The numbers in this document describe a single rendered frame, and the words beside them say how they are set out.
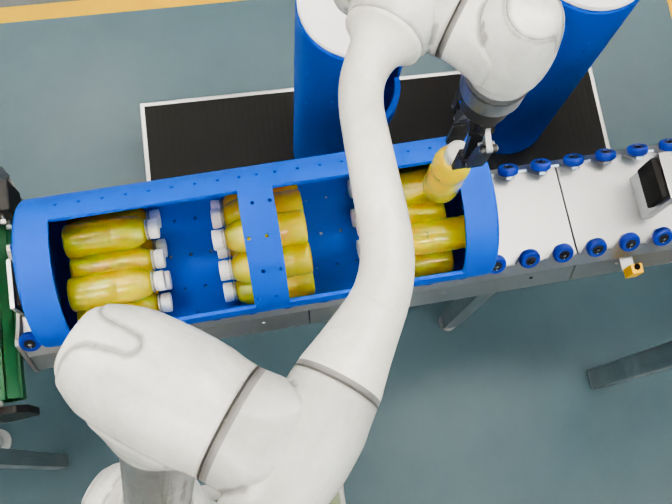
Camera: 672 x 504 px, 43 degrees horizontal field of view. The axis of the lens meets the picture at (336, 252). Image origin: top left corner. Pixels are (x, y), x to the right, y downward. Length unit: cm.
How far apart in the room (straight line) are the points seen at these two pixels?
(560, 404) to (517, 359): 19
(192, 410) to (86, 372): 11
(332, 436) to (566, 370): 205
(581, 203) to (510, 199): 16
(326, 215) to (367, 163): 86
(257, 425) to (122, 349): 15
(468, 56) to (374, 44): 12
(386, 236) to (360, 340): 12
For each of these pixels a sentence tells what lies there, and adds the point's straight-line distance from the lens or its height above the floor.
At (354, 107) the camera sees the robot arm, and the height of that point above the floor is 180.
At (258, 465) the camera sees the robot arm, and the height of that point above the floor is 185.
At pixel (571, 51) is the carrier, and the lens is 222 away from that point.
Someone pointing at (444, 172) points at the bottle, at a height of 138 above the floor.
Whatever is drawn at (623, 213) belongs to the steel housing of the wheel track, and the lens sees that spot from 201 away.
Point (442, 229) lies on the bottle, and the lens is 168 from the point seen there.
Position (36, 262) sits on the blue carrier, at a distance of 158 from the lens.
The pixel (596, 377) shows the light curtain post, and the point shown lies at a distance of 282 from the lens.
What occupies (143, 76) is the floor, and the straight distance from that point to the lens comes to 306.
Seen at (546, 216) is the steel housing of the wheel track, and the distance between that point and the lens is 195.
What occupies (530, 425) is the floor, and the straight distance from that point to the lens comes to 282.
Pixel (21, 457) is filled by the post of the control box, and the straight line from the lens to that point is 235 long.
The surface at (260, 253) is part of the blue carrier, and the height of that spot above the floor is 122.
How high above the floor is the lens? 271
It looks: 75 degrees down
